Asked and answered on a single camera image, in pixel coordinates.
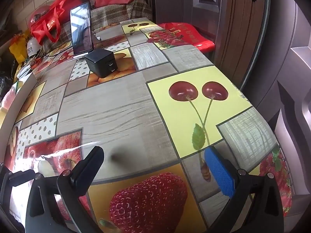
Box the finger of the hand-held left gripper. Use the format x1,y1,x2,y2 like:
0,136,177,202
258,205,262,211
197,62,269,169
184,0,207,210
0,162,37,188

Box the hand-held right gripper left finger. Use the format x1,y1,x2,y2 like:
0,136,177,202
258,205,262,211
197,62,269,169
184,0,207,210
25,146,105,233

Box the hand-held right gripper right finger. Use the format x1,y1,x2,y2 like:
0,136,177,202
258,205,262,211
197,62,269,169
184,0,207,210
204,146,285,233

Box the fruit print tablecloth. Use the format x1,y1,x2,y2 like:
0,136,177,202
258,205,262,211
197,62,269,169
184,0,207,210
0,18,293,233

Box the black plastic bag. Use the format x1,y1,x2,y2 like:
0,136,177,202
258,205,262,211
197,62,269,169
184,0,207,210
0,63,15,98

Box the black cube box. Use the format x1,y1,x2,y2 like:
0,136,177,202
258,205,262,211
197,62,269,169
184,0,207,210
85,49,119,78

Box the white phone stand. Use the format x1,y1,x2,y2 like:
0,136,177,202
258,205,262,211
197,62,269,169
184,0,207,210
67,36,101,62

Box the brown panelled door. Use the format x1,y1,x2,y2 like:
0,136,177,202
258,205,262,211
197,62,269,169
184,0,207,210
240,0,311,224
140,0,271,88

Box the yellow shopping bag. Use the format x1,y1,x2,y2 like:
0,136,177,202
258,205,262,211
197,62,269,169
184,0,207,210
9,30,32,63

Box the white helmet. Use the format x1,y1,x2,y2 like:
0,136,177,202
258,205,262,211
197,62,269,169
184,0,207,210
26,37,44,57

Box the red printed bag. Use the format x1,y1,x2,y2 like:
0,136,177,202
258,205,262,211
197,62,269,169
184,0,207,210
158,22,216,53

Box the black smartphone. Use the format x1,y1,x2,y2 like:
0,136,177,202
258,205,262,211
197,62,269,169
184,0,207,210
70,2,95,56

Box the red tote bag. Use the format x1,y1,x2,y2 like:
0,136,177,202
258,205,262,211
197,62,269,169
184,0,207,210
30,0,84,45

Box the plaid blanket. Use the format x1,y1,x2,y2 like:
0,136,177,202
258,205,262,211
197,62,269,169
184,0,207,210
42,0,153,54

